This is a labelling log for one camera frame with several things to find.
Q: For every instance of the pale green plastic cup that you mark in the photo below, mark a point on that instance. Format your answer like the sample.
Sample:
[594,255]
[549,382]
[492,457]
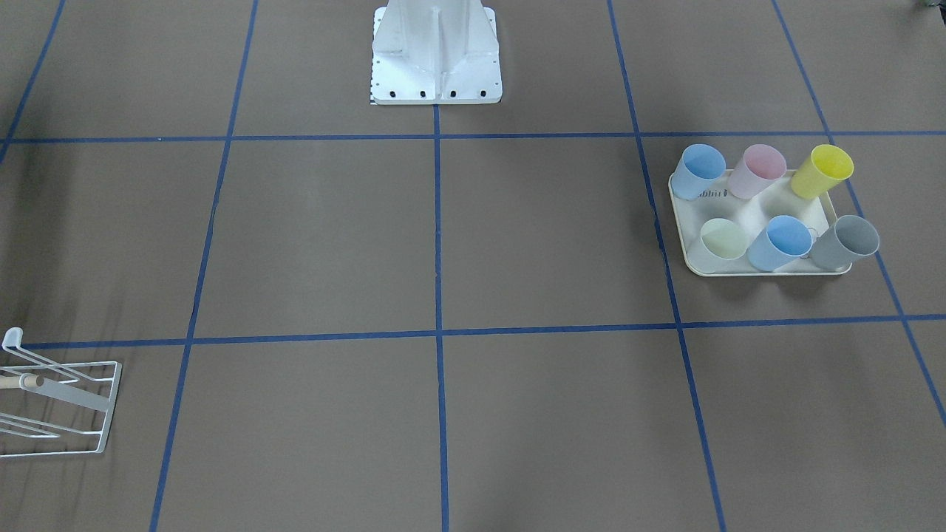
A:
[724,239]

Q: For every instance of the blue cup front row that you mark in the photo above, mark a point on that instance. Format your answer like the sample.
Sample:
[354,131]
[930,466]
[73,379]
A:
[783,240]

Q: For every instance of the blue cup row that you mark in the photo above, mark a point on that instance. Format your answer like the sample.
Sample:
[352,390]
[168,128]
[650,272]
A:
[699,167]
[783,240]

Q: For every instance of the grey plastic cup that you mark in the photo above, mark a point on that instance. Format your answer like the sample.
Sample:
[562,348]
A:
[850,239]

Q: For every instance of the blue cup back row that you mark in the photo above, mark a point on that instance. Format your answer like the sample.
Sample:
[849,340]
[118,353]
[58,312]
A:
[699,167]

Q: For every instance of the pink plastic cup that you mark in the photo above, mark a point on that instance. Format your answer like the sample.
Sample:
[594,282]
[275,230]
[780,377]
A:
[760,166]

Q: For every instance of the yellow plastic cup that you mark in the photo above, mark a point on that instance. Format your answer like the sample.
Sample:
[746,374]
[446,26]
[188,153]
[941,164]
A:
[826,167]

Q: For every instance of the cream rabbit tray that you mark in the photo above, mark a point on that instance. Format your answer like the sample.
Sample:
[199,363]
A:
[753,215]

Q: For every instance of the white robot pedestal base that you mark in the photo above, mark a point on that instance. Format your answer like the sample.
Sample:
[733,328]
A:
[435,53]

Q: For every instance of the white wire cup rack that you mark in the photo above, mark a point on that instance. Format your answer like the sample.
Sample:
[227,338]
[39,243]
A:
[70,414]

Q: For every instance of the wooden rack handle rod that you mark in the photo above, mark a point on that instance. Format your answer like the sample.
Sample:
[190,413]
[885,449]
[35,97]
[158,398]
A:
[24,382]

